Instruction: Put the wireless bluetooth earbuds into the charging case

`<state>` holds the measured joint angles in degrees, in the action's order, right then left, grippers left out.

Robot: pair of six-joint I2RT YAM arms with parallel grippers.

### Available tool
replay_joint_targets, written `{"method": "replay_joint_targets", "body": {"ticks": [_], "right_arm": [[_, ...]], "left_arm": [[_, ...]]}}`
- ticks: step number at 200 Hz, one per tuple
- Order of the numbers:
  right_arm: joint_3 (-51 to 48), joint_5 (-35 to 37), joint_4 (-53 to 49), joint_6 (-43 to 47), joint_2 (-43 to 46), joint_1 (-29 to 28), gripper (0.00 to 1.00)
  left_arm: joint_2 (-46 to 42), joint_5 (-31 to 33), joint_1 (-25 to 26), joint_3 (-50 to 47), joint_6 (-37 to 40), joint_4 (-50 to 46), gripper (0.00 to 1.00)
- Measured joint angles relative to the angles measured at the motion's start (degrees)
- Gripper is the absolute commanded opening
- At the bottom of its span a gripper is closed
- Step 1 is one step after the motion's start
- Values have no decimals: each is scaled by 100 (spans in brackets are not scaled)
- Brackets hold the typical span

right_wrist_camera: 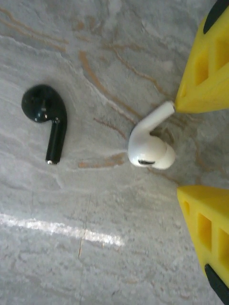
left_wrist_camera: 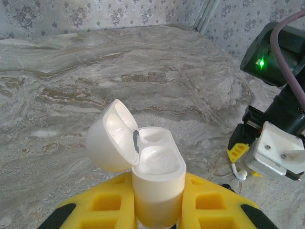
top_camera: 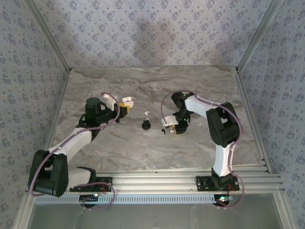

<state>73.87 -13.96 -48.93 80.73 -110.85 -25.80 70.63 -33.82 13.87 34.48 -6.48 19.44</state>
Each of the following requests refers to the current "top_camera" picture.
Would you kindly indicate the controller board with led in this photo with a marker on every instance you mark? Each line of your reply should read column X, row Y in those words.
column 222, row 198
column 89, row 197

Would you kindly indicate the aluminium mounting rail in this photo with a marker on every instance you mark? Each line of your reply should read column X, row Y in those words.
column 155, row 181

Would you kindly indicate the right controller board with LED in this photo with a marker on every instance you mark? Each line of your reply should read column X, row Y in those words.
column 222, row 198

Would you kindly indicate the aluminium table side rail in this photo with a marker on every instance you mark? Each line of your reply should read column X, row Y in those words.
column 60, row 100
column 245, row 100

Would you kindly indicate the aluminium corner post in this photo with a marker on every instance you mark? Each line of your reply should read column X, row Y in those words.
column 259, row 35
column 47, row 35

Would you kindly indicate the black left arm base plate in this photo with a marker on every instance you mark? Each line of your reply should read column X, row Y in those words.
column 104, row 181

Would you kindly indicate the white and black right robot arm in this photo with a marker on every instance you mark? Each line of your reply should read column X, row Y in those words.
column 222, row 162

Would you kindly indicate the grey metal lower panel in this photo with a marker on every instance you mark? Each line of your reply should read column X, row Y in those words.
column 155, row 217

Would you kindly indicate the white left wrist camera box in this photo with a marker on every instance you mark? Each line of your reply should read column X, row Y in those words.
column 110, row 102

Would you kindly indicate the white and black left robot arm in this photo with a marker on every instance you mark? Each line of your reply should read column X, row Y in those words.
column 71, row 143

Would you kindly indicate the left controller board with LED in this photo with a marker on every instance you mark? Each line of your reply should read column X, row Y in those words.
column 89, row 197

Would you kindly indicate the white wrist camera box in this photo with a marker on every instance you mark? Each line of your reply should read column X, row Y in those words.
column 110, row 102
column 169, row 120

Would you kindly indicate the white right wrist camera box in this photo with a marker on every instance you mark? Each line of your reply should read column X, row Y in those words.
column 169, row 120

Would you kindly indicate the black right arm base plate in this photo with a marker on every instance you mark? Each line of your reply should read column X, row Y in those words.
column 202, row 183

